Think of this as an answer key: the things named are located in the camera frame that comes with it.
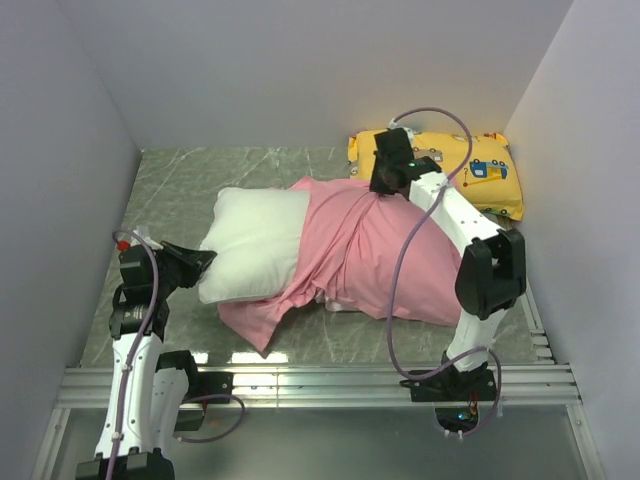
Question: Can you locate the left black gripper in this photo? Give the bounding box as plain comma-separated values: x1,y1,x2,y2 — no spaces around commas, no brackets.
151,240,213,296

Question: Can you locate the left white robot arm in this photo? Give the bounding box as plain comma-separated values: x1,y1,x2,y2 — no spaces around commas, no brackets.
75,241,216,479

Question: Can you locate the pink pillowcase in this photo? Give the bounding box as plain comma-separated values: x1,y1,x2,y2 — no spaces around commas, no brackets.
218,177,461,352

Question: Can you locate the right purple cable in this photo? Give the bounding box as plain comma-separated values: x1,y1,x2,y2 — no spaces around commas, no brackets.
384,105,502,439

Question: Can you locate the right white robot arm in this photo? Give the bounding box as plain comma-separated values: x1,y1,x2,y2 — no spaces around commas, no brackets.
370,128,527,400

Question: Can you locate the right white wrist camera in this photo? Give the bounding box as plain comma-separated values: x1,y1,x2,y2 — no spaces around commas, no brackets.
387,118,417,140

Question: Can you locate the white pillow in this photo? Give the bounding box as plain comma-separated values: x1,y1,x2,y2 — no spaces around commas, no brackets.
198,187,310,304

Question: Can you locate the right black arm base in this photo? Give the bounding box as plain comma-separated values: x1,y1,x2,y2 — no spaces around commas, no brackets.
400,363,503,439

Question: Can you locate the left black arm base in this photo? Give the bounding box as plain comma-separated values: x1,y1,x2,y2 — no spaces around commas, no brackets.
174,371,234,433

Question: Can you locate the yellow cartoon print pillow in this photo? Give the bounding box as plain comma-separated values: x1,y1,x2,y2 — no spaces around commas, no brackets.
347,130,524,221

